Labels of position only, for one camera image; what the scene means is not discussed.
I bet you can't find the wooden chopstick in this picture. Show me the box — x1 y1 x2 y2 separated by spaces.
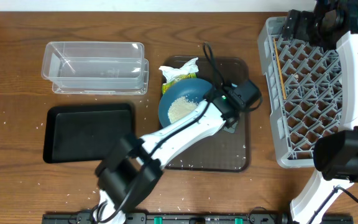
273 38 287 100

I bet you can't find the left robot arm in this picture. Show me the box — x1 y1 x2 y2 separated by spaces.
91 88 244 223

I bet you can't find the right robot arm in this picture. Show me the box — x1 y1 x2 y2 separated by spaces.
282 0 358 223

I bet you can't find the grey dishwasher rack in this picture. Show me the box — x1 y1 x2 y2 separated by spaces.
257 17 342 169

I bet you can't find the brown serving tray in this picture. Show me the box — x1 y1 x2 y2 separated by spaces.
166 57 250 172

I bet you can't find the white rice pile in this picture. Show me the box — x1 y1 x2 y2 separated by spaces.
168 96 198 123

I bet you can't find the crumpled white tissue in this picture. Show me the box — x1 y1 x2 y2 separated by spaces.
159 57 199 83

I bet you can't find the yellow green snack wrapper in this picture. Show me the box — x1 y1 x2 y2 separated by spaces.
161 73 196 95

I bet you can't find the black plastic tray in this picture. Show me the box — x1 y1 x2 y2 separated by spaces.
43 103 134 164

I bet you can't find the clear plastic bin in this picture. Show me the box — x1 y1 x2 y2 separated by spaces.
41 41 148 93

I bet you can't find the left black cable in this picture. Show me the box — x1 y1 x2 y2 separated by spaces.
202 42 264 113

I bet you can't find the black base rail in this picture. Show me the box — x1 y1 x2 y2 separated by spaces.
41 212 354 224

